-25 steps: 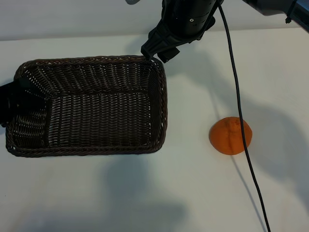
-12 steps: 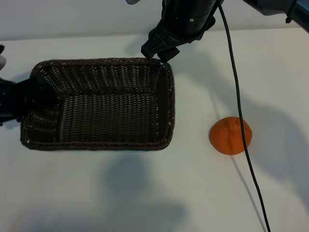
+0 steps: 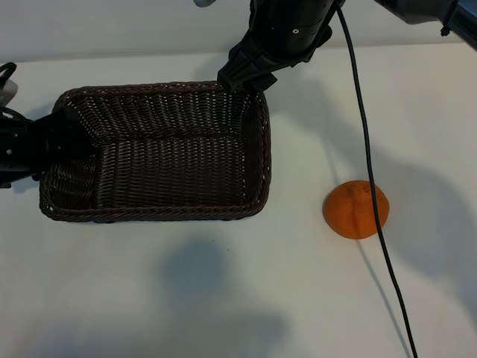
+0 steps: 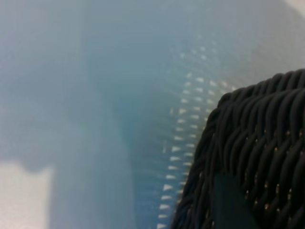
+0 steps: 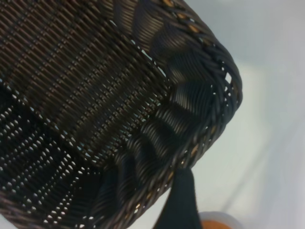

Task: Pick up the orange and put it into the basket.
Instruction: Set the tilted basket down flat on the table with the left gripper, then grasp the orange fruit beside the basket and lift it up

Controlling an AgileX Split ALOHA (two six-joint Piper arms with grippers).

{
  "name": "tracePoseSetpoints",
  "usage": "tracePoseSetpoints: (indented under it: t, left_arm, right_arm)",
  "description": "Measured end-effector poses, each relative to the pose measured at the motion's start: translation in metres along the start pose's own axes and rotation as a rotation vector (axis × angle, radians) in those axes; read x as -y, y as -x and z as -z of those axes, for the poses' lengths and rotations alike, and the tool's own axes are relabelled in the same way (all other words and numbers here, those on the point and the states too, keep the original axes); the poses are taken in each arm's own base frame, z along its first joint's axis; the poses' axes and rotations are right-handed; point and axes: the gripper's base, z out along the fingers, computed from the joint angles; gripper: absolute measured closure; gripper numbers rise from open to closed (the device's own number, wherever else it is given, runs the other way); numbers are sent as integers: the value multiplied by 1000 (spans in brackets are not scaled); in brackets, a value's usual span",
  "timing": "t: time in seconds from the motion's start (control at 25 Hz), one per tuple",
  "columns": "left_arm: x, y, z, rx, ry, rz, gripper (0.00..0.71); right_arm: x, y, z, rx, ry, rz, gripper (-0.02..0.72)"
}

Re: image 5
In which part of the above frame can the orange fruit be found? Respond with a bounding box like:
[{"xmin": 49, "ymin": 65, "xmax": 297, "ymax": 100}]
[{"xmin": 201, "ymin": 219, "xmax": 231, "ymax": 229}]

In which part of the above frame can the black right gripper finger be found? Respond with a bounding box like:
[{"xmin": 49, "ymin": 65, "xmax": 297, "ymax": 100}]
[{"xmin": 154, "ymin": 167, "xmax": 203, "ymax": 229}]

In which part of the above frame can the dark brown wicker basket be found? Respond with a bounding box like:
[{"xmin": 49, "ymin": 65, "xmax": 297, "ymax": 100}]
[{"xmin": 0, "ymin": 0, "xmax": 244, "ymax": 229}]

